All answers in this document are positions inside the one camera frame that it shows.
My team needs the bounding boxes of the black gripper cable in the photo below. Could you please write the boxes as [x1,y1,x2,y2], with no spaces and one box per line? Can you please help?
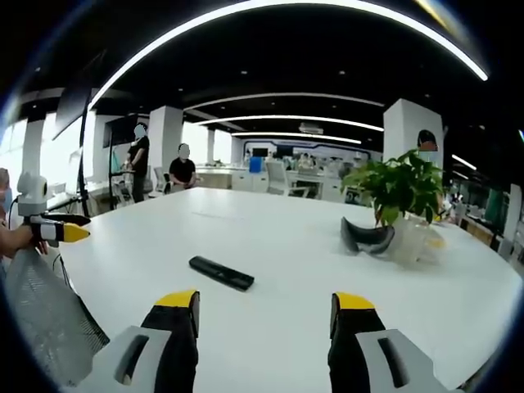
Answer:
[7,195,22,228]

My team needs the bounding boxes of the black curved headset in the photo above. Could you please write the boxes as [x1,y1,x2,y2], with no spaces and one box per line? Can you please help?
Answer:
[340,215,396,258]

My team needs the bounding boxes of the white office chair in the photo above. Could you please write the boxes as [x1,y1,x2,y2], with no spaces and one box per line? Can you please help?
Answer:
[264,160,311,198]

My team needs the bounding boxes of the clear glass plant pot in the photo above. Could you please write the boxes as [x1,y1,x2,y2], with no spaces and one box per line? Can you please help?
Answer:
[391,215,446,270]

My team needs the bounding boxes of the person's left hand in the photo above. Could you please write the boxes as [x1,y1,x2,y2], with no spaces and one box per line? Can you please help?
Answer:
[24,224,50,257]

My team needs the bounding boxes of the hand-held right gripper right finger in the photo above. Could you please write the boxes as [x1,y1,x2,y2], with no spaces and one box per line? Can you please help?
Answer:
[328,291,466,393]

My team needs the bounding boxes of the black remote control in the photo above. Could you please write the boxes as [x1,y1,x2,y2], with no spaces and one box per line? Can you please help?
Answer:
[187,255,255,292]

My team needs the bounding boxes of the curved ceiling light strip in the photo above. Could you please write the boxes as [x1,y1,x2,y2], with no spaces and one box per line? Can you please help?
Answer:
[88,0,490,111]

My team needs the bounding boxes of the green potted plant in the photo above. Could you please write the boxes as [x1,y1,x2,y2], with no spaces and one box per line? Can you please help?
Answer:
[341,148,448,228]

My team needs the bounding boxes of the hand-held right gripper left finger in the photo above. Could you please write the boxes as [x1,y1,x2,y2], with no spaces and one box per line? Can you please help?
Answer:
[76,289,201,393]

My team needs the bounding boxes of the black hanging panel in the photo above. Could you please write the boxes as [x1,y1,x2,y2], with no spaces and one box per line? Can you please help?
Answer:
[54,76,104,141]

